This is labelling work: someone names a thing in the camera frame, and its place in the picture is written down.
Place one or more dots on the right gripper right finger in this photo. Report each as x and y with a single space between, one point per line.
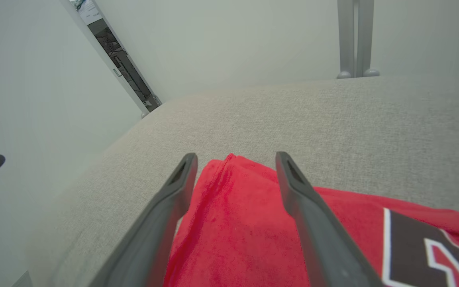
313 223

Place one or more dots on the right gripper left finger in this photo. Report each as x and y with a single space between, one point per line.
161 223

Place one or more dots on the grey double partition post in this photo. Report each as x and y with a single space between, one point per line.
347 40

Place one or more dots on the red and white shirt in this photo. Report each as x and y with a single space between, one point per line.
237 231

